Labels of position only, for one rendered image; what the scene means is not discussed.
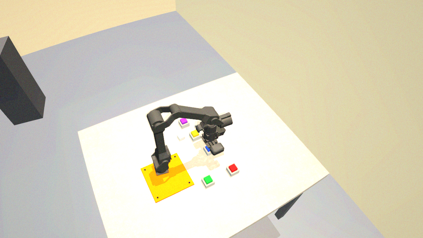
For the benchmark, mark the yellow button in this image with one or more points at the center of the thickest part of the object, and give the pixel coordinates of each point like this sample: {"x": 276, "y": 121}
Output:
{"x": 194, "y": 135}

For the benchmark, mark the red button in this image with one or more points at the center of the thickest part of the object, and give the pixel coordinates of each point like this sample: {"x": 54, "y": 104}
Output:
{"x": 232, "y": 169}

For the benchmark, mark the green button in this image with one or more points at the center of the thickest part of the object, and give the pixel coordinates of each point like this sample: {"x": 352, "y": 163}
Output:
{"x": 207, "y": 181}

